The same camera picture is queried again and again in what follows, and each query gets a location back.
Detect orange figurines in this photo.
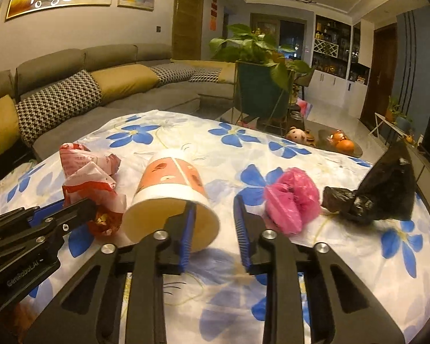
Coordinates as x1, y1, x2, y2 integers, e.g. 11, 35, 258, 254
326, 129, 356, 153

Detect light wooden door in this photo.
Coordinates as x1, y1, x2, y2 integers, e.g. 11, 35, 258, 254
172, 0, 206, 61

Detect balcony window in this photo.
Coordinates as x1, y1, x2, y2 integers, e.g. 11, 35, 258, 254
250, 12, 314, 62

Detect white side bench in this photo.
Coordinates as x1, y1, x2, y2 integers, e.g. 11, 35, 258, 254
374, 112, 417, 144

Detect white display cabinet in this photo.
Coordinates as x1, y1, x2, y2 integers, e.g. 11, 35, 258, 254
310, 14, 372, 110

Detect pink printed bag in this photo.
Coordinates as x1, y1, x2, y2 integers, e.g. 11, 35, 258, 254
296, 100, 313, 120

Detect red wall decorations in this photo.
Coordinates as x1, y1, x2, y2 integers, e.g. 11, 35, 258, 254
210, 0, 220, 32

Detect potted plant teal pot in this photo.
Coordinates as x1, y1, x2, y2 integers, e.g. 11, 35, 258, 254
210, 23, 318, 130

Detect pink plastic bag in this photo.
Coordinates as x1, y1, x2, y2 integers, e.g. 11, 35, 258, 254
264, 168, 320, 236

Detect blue floral tablecloth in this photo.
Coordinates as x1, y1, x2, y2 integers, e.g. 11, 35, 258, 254
0, 109, 430, 344

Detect red white wrapper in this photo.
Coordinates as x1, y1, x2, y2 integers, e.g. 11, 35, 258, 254
59, 142, 127, 238

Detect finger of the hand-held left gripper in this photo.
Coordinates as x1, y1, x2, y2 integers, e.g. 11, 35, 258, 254
0, 197, 98, 259
0, 199, 66, 235

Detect dark oval tray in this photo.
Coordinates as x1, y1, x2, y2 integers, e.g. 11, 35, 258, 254
317, 129, 363, 157

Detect grey sofa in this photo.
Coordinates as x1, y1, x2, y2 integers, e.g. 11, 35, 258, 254
0, 43, 238, 173

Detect small potted plants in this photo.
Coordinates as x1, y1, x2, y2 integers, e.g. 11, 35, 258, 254
385, 96, 413, 127

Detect orange white paper cup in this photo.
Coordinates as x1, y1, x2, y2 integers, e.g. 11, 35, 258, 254
123, 149, 220, 252

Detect large houndstooth cushion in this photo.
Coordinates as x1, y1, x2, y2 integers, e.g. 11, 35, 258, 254
16, 70, 103, 144

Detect black plastic bag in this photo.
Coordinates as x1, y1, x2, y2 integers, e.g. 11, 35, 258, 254
322, 140, 417, 223

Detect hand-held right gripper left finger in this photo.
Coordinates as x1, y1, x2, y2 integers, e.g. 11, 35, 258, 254
23, 202, 198, 344

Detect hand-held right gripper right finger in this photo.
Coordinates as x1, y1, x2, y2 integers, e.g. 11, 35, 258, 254
234, 195, 405, 344

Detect dark wooden door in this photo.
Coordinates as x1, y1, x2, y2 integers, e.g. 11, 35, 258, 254
360, 23, 399, 121

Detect yellow cushion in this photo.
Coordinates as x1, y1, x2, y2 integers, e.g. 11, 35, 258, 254
89, 65, 161, 105
0, 95, 21, 173

